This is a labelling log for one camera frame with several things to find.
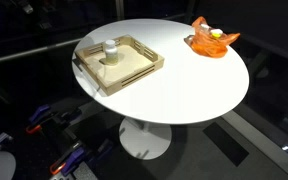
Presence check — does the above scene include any white item in bag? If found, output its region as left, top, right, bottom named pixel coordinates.
left=199, top=23, right=211, bottom=33

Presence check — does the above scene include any slatted wooden tray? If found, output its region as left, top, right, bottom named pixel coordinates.
left=74, top=34, right=165, bottom=97

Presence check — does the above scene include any yellow lid bottle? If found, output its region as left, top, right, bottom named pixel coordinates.
left=210, top=28, right=224, bottom=39

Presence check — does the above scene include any white round pedestal table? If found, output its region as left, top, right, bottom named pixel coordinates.
left=71, top=18, right=251, bottom=161

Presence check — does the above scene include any small medicine bottle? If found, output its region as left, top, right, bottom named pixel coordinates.
left=104, top=46, right=120, bottom=66

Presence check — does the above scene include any white medicine bottle lid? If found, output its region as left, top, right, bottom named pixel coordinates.
left=104, top=39, right=116, bottom=49

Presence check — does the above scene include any grey metal rail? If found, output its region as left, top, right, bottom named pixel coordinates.
left=0, top=37, right=83, bottom=67

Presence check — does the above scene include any orange plastic bowl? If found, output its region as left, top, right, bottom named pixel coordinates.
left=183, top=15, right=241, bottom=59

